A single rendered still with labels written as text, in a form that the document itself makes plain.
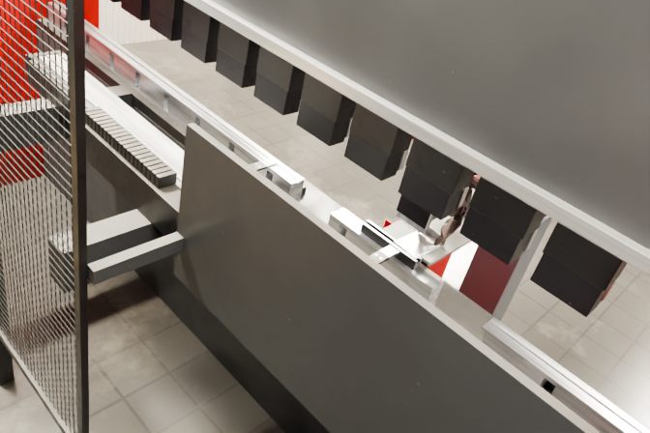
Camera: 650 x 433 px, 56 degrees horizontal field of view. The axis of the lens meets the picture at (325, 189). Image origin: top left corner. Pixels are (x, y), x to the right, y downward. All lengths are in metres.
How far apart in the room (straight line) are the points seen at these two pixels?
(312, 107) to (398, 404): 0.91
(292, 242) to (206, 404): 1.39
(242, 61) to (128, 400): 1.33
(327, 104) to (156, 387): 1.35
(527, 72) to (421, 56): 0.23
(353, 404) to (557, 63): 0.74
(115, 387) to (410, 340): 1.65
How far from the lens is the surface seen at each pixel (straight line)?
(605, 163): 1.12
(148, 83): 2.48
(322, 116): 1.73
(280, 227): 1.20
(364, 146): 1.64
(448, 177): 1.50
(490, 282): 2.70
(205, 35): 2.09
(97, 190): 3.07
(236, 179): 1.27
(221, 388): 2.54
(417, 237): 1.77
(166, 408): 2.47
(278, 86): 1.84
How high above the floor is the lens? 1.99
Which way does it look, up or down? 32 degrees down
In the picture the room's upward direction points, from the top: 14 degrees clockwise
